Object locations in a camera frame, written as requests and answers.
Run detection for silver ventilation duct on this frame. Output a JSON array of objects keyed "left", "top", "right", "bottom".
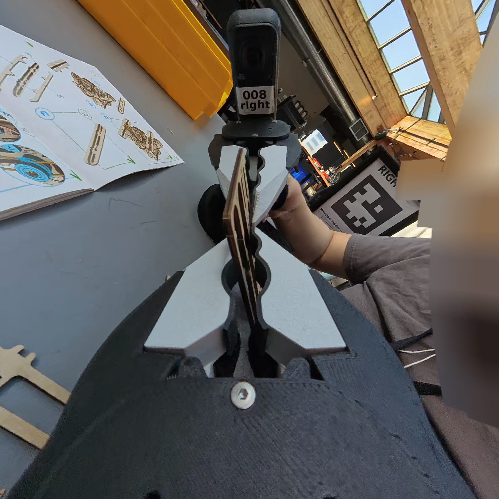
[{"left": 269, "top": 0, "right": 369, "bottom": 131}]

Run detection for bright screen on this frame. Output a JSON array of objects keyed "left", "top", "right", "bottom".
[{"left": 302, "top": 130, "right": 329, "bottom": 153}]

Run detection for yellow plastic bin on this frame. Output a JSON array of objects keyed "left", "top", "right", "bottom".
[{"left": 76, "top": 0, "right": 234, "bottom": 121}]

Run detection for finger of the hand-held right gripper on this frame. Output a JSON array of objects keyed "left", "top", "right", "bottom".
[
  {"left": 216, "top": 145, "right": 247, "bottom": 204},
  {"left": 253, "top": 146, "right": 290, "bottom": 227}
]

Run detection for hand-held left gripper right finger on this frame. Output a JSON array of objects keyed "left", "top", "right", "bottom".
[{"left": 253, "top": 228, "right": 347, "bottom": 378}]

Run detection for plywood model part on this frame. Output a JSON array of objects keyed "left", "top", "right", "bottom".
[{"left": 223, "top": 147, "right": 262, "bottom": 328}]

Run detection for instruction booklet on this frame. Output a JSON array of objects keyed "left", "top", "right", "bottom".
[{"left": 0, "top": 25, "right": 185, "bottom": 221}]

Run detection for white cord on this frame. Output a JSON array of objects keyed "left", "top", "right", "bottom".
[{"left": 398, "top": 349, "right": 436, "bottom": 369}]

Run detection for framed black-white marker sign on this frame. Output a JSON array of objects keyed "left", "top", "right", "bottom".
[{"left": 310, "top": 156, "right": 419, "bottom": 236}]

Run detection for skylight window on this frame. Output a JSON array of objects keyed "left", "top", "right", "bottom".
[{"left": 359, "top": 0, "right": 488, "bottom": 121}]

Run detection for orange machine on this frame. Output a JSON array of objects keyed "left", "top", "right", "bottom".
[{"left": 308, "top": 156, "right": 332, "bottom": 188}]

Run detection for slotted wooden strip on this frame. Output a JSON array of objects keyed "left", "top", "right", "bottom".
[{"left": 0, "top": 345, "right": 71, "bottom": 450}]

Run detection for person's right hand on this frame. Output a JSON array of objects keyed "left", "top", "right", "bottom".
[{"left": 268, "top": 175, "right": 311, "bottom": 225}]

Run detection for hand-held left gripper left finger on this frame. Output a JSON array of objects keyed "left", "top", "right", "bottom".
[{"left": 143, "top": 238, "right": 234, "bottom": 378}]

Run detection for person's right forearm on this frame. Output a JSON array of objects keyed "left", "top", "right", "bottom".
[{"left": 273, "top": 211, "right": 353, "bottom": 279}]

